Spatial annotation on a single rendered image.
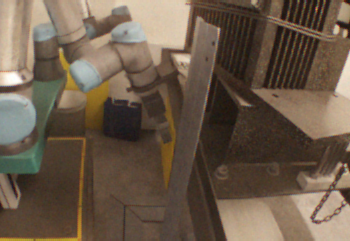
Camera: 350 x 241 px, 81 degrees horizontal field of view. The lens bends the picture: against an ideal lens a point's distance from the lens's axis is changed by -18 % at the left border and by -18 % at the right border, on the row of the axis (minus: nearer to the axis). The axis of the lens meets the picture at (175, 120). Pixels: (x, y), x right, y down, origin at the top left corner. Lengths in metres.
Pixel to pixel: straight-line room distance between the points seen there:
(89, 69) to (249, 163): 0.53
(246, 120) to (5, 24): 0.59
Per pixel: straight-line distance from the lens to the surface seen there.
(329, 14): 0.82
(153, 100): 0.61
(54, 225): 1.01
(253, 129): 0.70
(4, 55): 0.47
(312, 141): 0.54
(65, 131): 1.80
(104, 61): 0.54
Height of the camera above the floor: 1.12
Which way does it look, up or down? 30 degrees down
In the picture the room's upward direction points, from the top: 9 degrees clockwise
